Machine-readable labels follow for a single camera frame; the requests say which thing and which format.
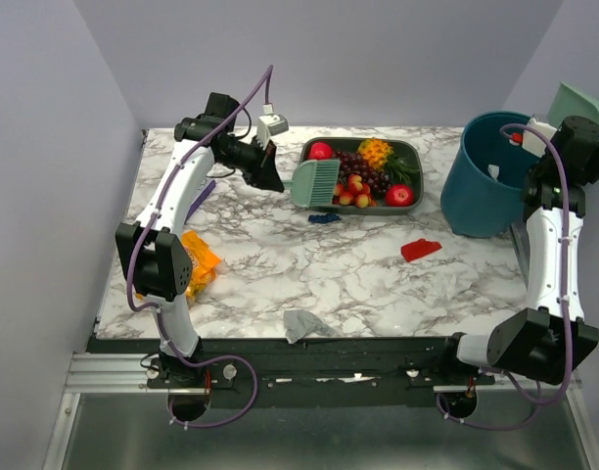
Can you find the red paper scrap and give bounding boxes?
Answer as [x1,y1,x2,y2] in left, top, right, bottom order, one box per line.
[400,239,442,262]

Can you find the mint green hand brush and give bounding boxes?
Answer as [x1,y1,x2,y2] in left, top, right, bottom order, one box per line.
[283,159,340,209]

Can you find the red apple front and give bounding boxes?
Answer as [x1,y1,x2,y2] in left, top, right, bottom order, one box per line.
[385,184,415,208]

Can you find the orange snack bag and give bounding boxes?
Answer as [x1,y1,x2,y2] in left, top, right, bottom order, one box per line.
[128,230,220,311]

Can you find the mint green dustpan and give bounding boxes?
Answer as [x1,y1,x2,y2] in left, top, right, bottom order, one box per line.
[546,81,599,127]

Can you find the blue paper scrap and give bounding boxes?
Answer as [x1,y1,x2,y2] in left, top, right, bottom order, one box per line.
[308,213,341,224]

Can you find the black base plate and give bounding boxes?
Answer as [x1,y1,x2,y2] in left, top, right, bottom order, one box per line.
[86,337,509,417]

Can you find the teal plastic waste bin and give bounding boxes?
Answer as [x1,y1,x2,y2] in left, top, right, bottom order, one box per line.
[440,111,538,238]

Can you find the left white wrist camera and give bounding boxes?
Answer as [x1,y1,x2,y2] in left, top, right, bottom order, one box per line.
[255,114,289,149]

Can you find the red apple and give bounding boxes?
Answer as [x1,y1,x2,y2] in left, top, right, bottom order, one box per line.
[307,142,334,161]
[385,184,415,208]

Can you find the grey fruit tray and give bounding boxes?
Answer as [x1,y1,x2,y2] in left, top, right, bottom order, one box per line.
[300,137,424,216]

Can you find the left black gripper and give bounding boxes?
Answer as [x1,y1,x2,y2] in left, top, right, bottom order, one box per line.
[217,135,285,192]

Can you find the purple grape bunch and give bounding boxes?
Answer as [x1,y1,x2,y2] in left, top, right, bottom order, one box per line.
[334,151,392,199]

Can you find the aluminium rail frame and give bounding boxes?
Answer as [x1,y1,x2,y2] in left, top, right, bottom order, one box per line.
[45,353,599,469]

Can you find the red apple back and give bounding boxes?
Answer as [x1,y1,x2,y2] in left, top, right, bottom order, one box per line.
[307,142,334,161]

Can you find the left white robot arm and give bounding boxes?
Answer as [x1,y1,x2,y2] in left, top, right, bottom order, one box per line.
[115,93,289,387]

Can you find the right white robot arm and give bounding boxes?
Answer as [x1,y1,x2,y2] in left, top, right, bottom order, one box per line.
[436,116,599,385]

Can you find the orange pineapple toy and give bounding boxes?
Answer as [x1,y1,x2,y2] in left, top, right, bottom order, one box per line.
[357,138,394,171]

